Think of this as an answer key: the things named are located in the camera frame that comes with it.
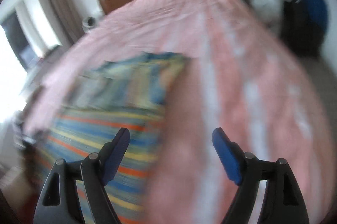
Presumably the window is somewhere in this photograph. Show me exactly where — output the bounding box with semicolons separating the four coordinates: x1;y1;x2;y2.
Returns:
1;0;61;124

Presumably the blue fluffy garment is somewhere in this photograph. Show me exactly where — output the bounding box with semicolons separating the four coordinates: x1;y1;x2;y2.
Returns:
303;0;328;33

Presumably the striped knit sweater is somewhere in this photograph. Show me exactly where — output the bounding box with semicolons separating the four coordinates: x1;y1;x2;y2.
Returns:
35;52;189;223

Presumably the black hanging garment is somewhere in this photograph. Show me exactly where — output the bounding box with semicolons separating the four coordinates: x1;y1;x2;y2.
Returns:
280;0;325;59

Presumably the brown curtain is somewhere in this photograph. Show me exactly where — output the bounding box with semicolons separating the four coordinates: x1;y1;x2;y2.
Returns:
50;0;84;45

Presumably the pink striped bed sheet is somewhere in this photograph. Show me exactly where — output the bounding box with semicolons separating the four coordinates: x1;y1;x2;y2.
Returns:
24;0;336;223

